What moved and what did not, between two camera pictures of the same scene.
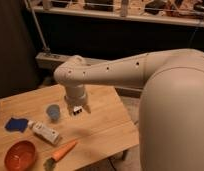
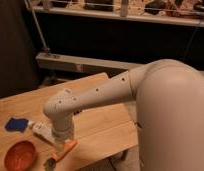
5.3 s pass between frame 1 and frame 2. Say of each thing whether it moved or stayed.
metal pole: stayed
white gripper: moved
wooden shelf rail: stayed
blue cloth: stayed
